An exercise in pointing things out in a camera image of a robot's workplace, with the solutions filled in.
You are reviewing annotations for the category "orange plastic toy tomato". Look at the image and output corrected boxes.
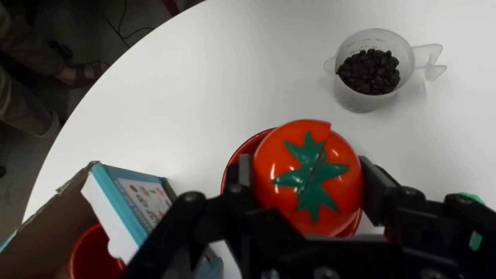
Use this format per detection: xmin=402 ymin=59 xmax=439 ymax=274
xmin=251 ymin=119 xmax=366 ymax=239

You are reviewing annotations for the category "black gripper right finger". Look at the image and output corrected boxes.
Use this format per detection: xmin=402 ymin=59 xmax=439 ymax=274
xmin=358 ymin=155 xmax=403 ymax=228

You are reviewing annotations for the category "dark coffee beans pile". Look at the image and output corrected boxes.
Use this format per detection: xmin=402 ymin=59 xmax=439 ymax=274
xmin=337 ymin=48 xmax=402 ymax=96

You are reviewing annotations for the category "seated person pink shirt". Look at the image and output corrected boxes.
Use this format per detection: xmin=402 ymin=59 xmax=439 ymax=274
xmin=0 ymin=0 xmax=113 ymax=138

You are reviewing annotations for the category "bystander hand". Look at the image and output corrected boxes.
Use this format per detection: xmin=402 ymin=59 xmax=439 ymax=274
xmin=54 ymin=60 xmax=112 ymax=90

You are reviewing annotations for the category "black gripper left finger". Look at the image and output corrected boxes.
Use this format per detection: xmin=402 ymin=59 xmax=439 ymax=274
xmin=222 ymin=152 xmax=256 ymax=208

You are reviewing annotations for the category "blue printed cardboard box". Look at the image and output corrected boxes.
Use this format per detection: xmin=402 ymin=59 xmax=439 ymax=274
xmin=0 ymin=160 xmax=225 ymax=279

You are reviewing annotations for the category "small green plastic cup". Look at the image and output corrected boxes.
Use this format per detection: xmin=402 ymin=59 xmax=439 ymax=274
xmin=454 ymin=191 xmax=490 ymax=209

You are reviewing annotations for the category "red plastic bowl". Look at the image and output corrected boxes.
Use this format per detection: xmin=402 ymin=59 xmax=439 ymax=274
xmin=220 ymin=127 xmax=364 ymax=240

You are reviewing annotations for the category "red round plastic dish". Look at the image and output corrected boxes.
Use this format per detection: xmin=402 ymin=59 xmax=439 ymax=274
xmin=68 ymin=222 xmax=127 ymax=279

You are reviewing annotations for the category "clear plastic measuring cup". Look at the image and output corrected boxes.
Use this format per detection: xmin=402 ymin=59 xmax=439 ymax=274
xmin=323 ymin=28 xmax=448 ymax=115

